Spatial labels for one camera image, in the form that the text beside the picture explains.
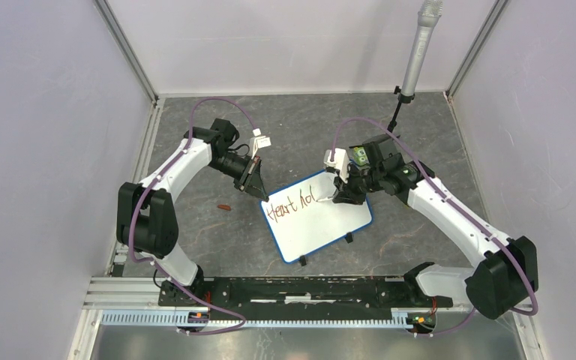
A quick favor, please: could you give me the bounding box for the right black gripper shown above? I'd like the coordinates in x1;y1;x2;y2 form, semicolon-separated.
333;161;384;206

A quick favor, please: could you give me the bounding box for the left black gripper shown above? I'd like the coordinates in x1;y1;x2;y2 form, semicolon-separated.
207;151;269;203

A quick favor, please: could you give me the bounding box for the blue framed whiteboard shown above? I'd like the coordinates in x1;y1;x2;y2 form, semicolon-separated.
259;170;373;264

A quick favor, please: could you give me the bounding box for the white marker pen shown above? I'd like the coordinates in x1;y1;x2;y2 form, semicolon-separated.
315;196;334;203

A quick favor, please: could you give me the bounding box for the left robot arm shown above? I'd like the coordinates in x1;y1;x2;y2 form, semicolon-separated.
115;118;269;306

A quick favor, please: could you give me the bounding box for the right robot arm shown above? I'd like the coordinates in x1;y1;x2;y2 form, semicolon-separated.
324;134;539;320

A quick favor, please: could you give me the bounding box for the green owl number toy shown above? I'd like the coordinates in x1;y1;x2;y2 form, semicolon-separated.
351;146;369;167

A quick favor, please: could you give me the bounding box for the black microphone tripod stand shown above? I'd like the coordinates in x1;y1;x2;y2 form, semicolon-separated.
387;85;416;133

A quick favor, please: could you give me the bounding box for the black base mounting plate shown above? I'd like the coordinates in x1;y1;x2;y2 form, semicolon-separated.
158;276;454;320

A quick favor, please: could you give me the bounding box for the silver microphone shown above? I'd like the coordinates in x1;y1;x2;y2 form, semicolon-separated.
399;1;443;104

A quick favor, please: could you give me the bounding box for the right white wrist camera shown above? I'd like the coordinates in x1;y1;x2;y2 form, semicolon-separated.
324;148;350;184

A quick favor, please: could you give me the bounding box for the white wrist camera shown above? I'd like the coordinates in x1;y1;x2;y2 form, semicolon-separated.
324;148;350;184
248;128;272;158

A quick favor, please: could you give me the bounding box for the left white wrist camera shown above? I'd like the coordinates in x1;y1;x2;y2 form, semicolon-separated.
248;128;272;158

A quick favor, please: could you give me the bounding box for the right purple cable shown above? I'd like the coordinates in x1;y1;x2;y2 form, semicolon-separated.
330;116;541;339

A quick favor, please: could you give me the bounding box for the purple cable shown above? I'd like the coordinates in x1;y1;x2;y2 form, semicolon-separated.
330;116;541;339
127;97;260;337

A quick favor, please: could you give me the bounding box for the aluminium slotted cable rail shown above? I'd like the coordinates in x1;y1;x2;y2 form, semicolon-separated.
100;309;430;331

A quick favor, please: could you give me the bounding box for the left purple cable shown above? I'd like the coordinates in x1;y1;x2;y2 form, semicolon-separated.
127;97;260;337

